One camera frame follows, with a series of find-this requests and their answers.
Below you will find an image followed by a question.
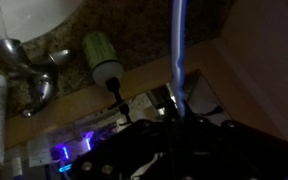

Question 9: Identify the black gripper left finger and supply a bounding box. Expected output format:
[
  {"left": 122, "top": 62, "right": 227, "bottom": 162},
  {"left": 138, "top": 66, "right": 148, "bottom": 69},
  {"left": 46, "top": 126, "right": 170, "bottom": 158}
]
[{"left": 71, "top": 114, "right": 180, "bottom": 180}]

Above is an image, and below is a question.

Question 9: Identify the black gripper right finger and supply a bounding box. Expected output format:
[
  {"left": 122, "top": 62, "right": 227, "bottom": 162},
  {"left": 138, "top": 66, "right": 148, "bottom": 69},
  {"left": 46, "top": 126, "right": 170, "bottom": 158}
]
[{"left": 183, "top": 113, "right": 288, "bottom": 180}]

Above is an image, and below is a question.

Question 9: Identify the green soap dispenser black pump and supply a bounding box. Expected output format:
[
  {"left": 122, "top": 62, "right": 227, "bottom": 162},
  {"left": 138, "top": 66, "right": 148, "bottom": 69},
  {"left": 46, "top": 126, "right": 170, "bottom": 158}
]
[{"left": 81, "top": 31, "right": 132, "bottom": 113}]

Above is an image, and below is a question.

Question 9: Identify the chrome faucet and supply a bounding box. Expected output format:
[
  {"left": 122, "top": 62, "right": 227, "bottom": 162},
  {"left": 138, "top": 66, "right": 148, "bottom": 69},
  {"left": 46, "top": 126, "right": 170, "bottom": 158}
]
[{"left": 0, "top": 37, "right": 73, "bottom": 119}]

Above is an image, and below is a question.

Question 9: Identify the white round sink basin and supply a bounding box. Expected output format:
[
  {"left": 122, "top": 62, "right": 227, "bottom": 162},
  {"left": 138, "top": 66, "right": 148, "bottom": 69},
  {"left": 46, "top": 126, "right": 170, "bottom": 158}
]
[{"left": 0, "top": 0, "right": 85, "bottom": 53}]

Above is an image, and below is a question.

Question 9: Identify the wall mirror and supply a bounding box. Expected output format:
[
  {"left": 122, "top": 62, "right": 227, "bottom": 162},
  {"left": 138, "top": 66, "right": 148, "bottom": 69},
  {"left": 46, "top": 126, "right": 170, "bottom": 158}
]
[{"left": 0, "top": 68, "right": 229, "bottom": 180}]

